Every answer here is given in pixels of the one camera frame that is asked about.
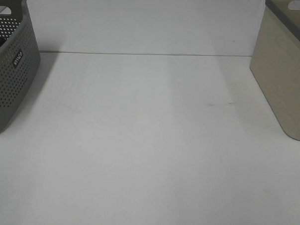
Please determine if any beige storage bin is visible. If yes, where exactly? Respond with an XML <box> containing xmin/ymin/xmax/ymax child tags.
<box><xmin>250</xmin><ymin>0</ymin><xmax>300</xmax><ymax>141</ymax></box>

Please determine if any grey perforated plastic basket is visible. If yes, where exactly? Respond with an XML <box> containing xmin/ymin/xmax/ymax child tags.
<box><xmin>0</xmin><ymin>0</ymin><xmax>40</xmax><ymax>132</ymax></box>

